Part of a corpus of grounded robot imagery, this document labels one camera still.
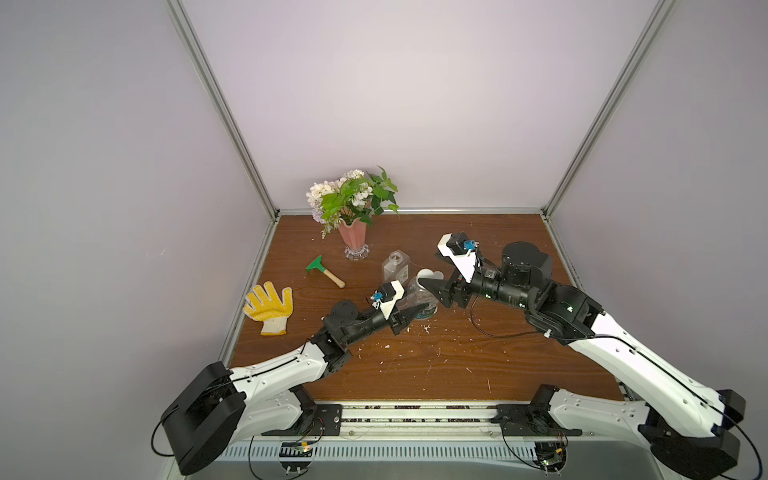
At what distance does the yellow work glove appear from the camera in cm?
91

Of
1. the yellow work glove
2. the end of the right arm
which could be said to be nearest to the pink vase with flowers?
the yellow work glove

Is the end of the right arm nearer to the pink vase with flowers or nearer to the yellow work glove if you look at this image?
the pink vase with flowers

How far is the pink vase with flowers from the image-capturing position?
85cm

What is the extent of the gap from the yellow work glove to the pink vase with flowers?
0.27m
